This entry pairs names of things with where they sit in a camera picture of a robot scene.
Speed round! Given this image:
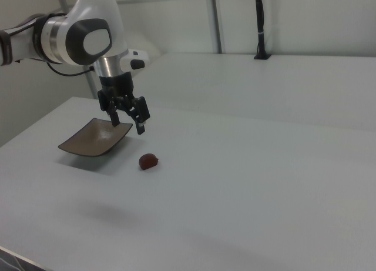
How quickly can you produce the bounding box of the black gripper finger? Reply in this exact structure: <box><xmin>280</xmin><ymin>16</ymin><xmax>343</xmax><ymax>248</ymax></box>
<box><xmin>123</xmin><ymin>96</ymin><xmax>152</xmax><ymax>136</ymax></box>
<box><xmin>97</xmin><ymin>89</ymin><xmax>126</xmax><ymax>128</ymax></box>

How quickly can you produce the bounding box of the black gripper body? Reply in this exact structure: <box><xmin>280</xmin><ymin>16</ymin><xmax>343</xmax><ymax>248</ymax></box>
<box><xmin>98</xmin><ymin>71</ymin><xmax>137</xmax><ymax>102</ymax></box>

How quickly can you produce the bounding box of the small round reddish-brown food item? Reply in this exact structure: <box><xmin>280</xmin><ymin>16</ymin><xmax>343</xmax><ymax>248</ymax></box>
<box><xmin>138</xmin><ymin>153</ymin><xmax>161</xmax><ymax>171</ymax></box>

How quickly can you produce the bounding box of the square brown ceramic plate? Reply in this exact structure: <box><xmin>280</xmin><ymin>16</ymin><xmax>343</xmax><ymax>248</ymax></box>
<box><xmin>58</xmin><ymin>117</ymin><xmax>133</xmax><ymax>158</ymax></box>

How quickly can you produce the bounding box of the black pole with base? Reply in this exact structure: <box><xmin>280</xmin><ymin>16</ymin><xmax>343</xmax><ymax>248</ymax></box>
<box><xmin>253</xmin><ymin>0</ymin><xmax>273</xmax><ymax>61</ymax></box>

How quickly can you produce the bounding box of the dark strap around arm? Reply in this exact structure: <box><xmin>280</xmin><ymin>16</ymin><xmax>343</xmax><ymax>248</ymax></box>
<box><xmin>0</xmin><ymin>29</ymin><xmax>14</xmax><ymax>66</ymax></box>

